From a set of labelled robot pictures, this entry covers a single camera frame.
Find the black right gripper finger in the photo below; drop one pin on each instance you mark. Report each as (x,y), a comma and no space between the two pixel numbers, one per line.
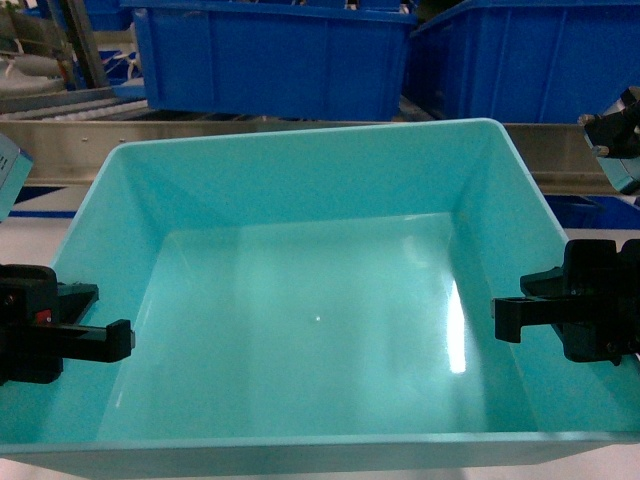
(512,314)

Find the teal plastic bin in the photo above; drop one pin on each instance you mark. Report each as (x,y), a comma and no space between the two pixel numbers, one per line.
(315,301)

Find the blue bin upper right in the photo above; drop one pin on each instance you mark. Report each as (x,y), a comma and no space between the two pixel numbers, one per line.
(524,61)

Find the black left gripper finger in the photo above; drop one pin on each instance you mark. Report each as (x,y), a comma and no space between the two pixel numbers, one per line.
(110,344)

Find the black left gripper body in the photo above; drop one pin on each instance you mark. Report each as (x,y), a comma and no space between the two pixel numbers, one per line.
(40,323)

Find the blue bin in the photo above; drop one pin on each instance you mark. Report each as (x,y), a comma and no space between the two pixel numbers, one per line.
(524,61)
(306,60)

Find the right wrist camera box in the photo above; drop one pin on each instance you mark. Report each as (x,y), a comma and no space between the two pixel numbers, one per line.
(613,138)

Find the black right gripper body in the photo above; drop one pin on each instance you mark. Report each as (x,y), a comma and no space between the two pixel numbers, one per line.
(591,300)

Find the blue bin upper left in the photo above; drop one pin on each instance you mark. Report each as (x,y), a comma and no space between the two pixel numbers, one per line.
(306,60)

